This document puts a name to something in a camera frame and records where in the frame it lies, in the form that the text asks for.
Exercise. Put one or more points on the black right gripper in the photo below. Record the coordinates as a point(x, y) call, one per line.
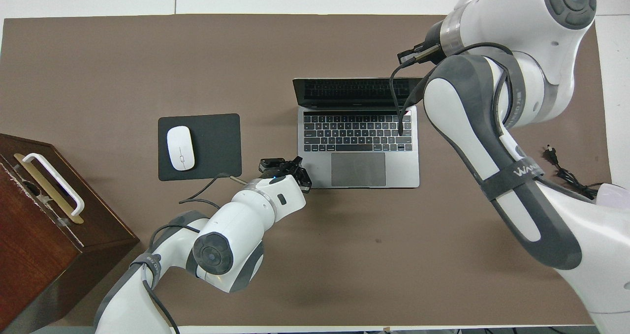
point(433, 44)

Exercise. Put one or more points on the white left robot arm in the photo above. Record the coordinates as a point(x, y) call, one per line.
point(236, 226)

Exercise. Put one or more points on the black mouse pad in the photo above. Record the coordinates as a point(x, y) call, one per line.
point(216, 147)

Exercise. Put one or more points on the grey aluminium laptop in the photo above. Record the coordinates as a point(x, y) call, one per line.
point(359, 169)

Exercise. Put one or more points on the dark brown wooden box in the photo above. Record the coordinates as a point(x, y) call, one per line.
point(39, 235)

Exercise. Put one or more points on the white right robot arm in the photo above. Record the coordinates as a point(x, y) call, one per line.
point(517, 24)

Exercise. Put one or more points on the white computer mouse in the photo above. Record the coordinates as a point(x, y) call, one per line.
point(180, 149)

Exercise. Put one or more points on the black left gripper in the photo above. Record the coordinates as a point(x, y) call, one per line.
point(288, 170)

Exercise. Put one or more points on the brown table mat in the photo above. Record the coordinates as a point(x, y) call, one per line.
point(147, 68)

